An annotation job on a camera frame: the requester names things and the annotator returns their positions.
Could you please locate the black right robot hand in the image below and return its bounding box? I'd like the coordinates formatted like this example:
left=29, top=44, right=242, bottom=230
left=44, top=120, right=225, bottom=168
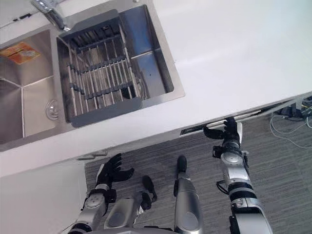
left=203, top=117, right=243, bottom=143

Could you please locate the dark equipment with cables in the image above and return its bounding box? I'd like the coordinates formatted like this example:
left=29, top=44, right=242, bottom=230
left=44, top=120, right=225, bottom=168
left=274, top=94, right=312, bottom=127

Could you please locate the chrome faucet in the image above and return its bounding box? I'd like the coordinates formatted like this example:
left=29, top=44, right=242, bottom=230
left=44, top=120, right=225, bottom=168
left=31, top=0, right=72, bottom=32

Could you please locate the white cable on floor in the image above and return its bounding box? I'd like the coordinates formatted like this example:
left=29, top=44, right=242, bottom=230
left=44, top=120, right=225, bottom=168
left=270, top=114, right=312, bottom=149

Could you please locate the dishwasher door edge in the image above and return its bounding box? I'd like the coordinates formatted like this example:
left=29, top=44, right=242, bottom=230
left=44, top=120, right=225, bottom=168
left=179, top=109, right=269, bottom=136

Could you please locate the grey dish drying rack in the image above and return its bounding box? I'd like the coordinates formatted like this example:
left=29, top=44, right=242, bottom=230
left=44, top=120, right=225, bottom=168
left=56, top=9, right=143, bottom=128

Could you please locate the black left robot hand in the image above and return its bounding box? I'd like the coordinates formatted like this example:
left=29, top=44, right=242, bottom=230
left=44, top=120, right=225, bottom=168
left=96, top=153, right=135, bottom=191

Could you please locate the silver right robot leg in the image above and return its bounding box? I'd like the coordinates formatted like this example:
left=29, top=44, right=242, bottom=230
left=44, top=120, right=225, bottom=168
left=173, top=156, right=203, bottom=234

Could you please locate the stainless steel sink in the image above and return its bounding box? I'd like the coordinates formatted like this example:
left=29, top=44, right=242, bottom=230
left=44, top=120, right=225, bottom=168
left=0, top=3, right=186, bottom=153

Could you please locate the round sink drain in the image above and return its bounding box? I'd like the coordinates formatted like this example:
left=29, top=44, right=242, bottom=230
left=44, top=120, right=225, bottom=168
left=44, top=98, right=60, bottom=121

